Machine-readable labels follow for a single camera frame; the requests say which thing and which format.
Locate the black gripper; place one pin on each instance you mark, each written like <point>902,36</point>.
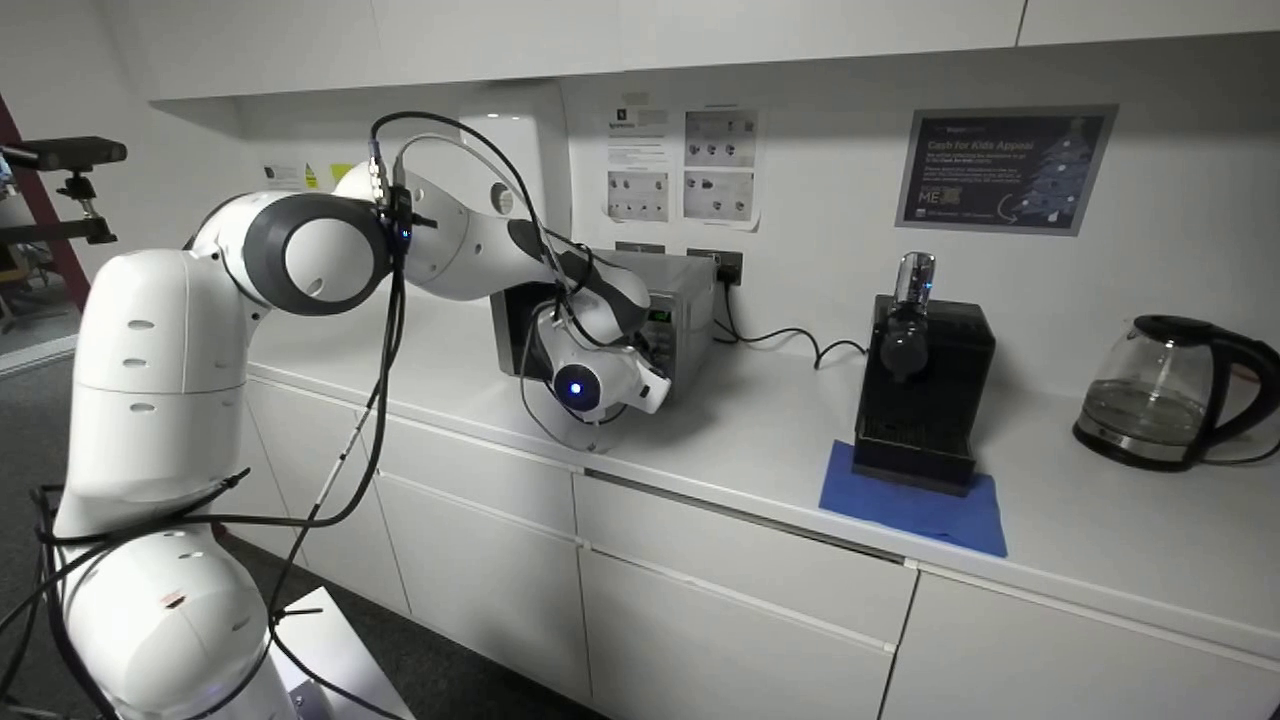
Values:
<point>672,364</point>

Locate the silver microwave oven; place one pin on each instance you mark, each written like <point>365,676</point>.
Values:
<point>698,312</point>

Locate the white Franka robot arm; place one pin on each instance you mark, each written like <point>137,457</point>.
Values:
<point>146,401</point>

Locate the grey socket photo sheet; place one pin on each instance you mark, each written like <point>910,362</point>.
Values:
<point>723,192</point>
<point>723,137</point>

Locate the white notice sheet with logo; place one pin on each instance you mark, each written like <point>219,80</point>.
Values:
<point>639,166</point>

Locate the white base cabinet unit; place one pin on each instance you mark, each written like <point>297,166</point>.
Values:
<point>733,600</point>

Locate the black coffee machine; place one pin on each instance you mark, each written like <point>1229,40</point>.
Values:
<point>925,386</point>

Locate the blue mat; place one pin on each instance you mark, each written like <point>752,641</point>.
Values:
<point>935,522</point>

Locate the yellow warning label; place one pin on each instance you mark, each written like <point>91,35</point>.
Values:
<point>312,173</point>

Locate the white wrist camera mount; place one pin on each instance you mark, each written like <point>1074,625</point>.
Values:
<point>648,391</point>

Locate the black wall socket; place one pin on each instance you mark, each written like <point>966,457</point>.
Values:
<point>643,249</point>
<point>706,258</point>

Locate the white wall cabinets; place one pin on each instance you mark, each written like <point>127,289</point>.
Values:
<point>664,40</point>

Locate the pale robot base plate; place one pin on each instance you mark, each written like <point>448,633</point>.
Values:
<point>341,655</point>

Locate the black camera on tripod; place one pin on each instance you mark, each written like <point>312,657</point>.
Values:
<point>65,150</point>

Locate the red metal frame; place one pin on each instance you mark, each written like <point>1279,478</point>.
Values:
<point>19,146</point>

